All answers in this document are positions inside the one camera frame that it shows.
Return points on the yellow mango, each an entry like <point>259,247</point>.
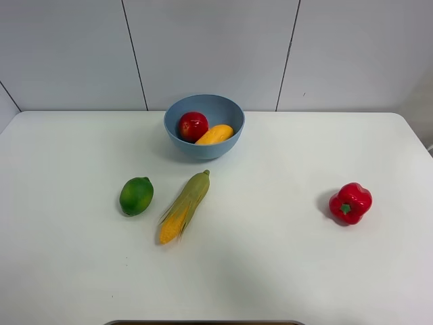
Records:
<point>215,135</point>

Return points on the red apple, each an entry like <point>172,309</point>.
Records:
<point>192,126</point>

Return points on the green lime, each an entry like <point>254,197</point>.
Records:
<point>136,196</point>

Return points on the blue plastic bowl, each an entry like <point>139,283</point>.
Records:
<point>218,110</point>

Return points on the corn cob with husk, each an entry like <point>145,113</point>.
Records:
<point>175,220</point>

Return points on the red bell pepper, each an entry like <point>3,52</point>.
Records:
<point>350,203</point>

